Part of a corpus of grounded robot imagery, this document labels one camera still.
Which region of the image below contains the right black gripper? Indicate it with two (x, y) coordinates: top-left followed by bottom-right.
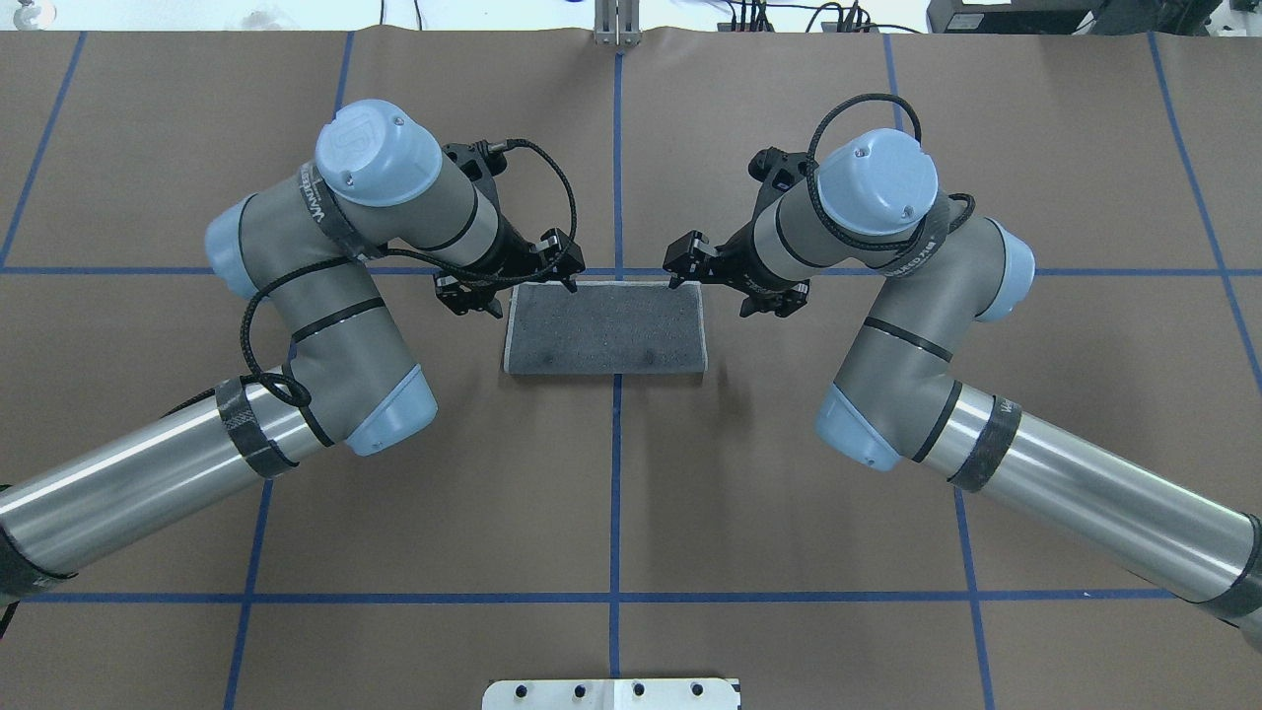
(663, 222), (808, 319)

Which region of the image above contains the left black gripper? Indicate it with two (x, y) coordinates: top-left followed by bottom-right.
(434, 221), (586, 319)

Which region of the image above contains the pink and grey towel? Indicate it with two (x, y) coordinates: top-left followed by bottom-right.
(502, 280), (708, 376)

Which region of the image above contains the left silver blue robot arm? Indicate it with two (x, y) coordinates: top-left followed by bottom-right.
(1, 100), (586, 605)

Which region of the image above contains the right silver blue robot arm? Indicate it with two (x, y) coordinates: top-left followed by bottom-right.
(663, 127), (1259, 647)

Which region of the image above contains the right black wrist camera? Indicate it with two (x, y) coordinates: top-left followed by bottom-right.
(747, 148), (808, 194)

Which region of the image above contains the aluminium frame post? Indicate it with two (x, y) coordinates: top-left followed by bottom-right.
(594, 0), (644, 45)

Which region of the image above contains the white camera stand pedestal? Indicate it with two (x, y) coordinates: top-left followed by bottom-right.
(481, 677), (742, 709)

